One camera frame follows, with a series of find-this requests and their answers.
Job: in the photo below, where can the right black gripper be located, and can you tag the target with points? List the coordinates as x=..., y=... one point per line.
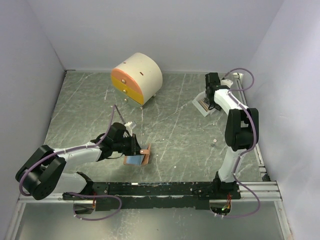
x=209, y=101

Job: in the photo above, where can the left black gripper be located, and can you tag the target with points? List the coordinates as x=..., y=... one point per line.
x=135, y=147

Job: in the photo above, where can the pink leather card holder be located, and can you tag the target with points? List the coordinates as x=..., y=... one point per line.
x=141, y=159

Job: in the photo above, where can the white plastic card bin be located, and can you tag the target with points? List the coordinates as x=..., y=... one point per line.
x=199, y=107

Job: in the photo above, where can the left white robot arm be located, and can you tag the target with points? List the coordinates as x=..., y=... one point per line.
x=46, y=171

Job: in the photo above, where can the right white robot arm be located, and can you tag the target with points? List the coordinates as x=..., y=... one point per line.
x=241, y=131

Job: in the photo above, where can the stack of cards in bin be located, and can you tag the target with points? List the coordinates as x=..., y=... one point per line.
x=205, y=104

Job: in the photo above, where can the cream round drawer cabinet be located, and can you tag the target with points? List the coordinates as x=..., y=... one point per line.
x=137, y=79

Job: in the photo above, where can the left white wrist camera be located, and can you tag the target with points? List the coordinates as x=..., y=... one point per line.
x=130, y=125

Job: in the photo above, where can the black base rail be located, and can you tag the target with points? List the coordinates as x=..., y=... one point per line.
x=149, y=195

